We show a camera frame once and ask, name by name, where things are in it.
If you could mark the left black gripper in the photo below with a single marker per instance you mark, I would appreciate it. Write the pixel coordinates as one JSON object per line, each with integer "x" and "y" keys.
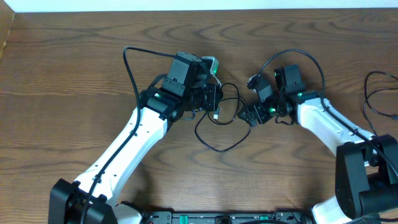
{"x": 212, "y": 97}

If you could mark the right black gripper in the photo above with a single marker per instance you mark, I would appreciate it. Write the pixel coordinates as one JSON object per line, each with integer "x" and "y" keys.
{"x": 264, "y": 117}

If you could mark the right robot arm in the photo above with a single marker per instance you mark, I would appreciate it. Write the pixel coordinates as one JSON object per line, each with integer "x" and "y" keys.
{"x": 366, "y": 164}

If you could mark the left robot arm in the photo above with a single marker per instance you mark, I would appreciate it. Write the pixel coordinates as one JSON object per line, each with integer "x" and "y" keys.
{"x": 93, "y": 196}

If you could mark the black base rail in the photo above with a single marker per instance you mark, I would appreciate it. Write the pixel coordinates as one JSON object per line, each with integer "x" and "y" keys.
{"x": 171, "y": 217}

